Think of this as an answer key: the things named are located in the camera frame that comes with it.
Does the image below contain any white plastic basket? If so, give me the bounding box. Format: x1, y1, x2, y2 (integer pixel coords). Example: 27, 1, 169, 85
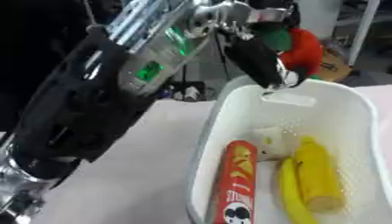
184, 75, 392, 224

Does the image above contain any red toy fruit green top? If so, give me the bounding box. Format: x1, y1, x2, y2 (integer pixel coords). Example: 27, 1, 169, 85
252, 22, 325, 80

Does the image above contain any tan cardboard box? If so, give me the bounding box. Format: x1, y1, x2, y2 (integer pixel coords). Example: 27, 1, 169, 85
317, 48, 355, 83

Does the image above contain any yellow toy corn cob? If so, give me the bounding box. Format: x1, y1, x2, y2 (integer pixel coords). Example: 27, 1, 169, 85
292, 136, 348, 214

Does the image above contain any red chip can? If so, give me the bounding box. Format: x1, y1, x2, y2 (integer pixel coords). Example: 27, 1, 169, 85
209, 139, 261, 224

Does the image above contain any white pole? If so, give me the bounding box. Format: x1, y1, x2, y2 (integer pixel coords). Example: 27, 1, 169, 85
347, 0, 383, 67

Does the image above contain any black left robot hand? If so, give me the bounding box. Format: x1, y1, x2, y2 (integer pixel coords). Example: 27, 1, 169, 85
221, 0, 312, 89

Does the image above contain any yellow toy banana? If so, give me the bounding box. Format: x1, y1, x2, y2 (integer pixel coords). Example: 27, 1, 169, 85
276, 157, 322, 224

